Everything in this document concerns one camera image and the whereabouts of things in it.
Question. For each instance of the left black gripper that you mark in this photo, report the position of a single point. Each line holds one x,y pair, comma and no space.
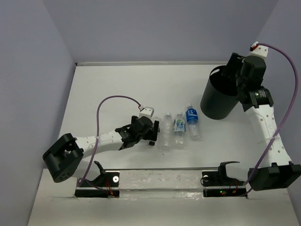
150,134

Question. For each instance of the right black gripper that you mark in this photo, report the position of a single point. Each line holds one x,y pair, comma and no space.
237,61

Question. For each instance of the black label clear bottle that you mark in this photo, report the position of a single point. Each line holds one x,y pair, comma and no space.
155,130

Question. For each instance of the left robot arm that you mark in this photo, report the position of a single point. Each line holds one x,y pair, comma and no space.
67,156

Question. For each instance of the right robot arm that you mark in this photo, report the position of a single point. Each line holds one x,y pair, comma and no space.
274,169

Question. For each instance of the black cylindrical bin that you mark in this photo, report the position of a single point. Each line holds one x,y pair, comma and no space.
220,95

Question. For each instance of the clear unlabeled bottle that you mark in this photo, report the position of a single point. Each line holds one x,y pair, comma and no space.
166,132

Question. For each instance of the green white label bottle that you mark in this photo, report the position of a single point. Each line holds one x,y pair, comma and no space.
179,131

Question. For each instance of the blue label bottle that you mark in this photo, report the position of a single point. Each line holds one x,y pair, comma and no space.
192,122

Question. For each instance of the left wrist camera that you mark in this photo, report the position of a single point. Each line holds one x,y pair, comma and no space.
146,112

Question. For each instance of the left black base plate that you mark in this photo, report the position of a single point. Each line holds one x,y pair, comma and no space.
105,186

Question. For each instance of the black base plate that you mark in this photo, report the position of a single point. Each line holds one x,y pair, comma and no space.
215,185
105,186

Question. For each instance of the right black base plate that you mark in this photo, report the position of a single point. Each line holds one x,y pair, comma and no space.
215,185

